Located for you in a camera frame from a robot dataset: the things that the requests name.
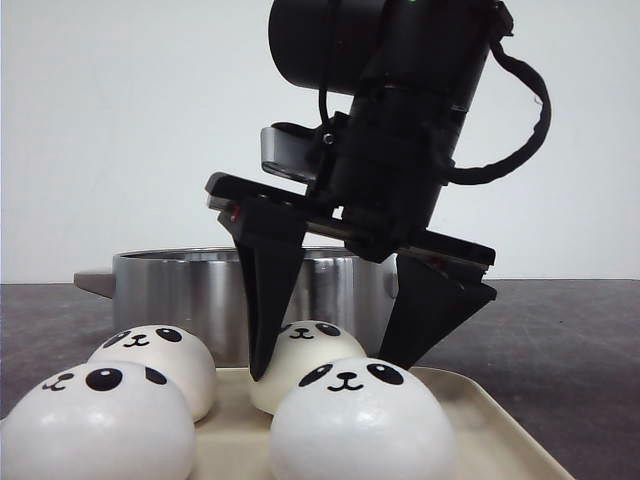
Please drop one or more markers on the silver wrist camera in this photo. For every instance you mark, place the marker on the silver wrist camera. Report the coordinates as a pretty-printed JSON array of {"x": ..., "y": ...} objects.
[{"x": 296, "y": 152}]

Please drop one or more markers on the stainless steel pot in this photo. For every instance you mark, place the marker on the stainless steel pot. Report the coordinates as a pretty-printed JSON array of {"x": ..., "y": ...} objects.
[{"x": 201, "y": 290}]

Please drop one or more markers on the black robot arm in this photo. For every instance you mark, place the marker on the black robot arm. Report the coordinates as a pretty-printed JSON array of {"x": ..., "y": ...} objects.
[{"x": 411, "y": 68}]

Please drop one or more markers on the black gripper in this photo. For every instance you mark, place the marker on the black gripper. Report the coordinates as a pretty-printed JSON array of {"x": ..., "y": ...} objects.
[{"x": 376, "y": 212}]

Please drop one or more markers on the beige plastic tray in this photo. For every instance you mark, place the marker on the beige plastic tray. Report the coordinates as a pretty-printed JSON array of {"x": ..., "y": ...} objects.
[{"x": 232, "y": 440}]

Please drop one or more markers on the panda bun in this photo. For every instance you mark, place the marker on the panda bun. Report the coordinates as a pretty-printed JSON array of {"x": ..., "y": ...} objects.
[
  {"x": 301, "y": 346},
  {"x": 104, "y": 420},
  {"x": 361, "y": 418},
  {"x": 174, "y": 352}
]

